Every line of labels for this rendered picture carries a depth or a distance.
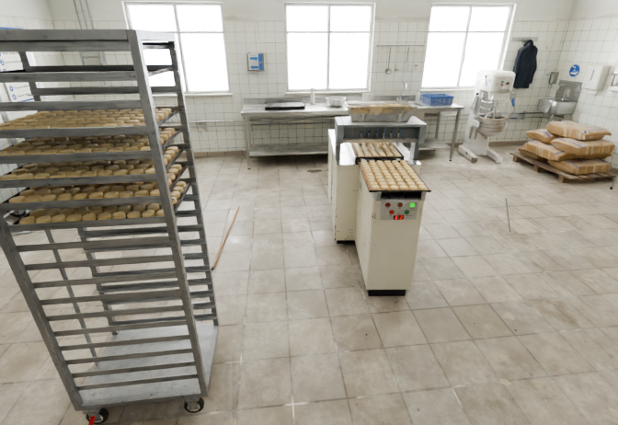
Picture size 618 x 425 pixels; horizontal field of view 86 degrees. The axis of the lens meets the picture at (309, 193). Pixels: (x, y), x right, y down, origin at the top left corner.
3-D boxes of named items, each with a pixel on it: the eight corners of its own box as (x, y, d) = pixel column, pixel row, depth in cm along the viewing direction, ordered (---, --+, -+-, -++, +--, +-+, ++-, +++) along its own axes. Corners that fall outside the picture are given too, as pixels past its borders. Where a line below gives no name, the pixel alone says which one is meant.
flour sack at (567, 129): (540, 131, 513) (543, 120, 506) (563, 130, 521) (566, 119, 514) (585, 143, 448) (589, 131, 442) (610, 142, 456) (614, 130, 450)
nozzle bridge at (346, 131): (333, 153, 312) (334, 116, 299) (410, 153, 312) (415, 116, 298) (336, 165, 282) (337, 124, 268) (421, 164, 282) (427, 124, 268)
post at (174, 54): (219, 325, 215) (175, 33, 146) (219, 328, 212) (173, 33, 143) (214, 326, 215) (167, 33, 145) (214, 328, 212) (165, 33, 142)
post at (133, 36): (208, 391, 174) (139, 28, 105) (207, 396, 171) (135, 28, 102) (202, 392, 174) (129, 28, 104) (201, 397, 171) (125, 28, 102)
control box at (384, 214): (379, 217, 225) (381, 199, 220) (414, 217, 225) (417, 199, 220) (380, 220, 222) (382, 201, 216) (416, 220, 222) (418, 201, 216)
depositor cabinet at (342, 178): (326, 193, 433) (328, 129, 399) (382, 193, 433) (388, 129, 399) (334, 247, 317) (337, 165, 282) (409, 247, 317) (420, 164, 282)
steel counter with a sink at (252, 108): (246, 169, 515) (238, 87, 465) (248, 156, 579) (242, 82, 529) (454, 161, 547) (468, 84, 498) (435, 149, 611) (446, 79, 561)
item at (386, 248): (353, 247, 317) (359, 157, 281) (389, 247, 317) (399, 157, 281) (365, 299, 253) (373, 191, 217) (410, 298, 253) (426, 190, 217)
